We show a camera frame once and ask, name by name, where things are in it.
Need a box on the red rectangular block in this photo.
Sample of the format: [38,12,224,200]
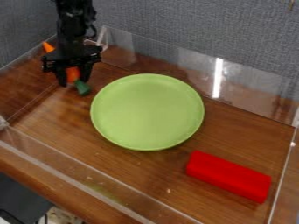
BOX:
[185,150,271,203]

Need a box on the clear acrylic enclosure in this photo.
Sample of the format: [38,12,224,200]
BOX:
[0,28,299,224]

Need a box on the light green round plate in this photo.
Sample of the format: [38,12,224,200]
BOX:
[89,73,204,151]

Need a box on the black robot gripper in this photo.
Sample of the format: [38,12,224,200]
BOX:
[41,41,102,87]

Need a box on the clear acrylic corner bracket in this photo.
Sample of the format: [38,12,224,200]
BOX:
[84,26,108,51]

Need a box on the orange toy carrot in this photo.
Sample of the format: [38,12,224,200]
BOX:
[41,41,92,96]

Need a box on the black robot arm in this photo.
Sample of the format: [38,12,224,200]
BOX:
[41,0,102,87]

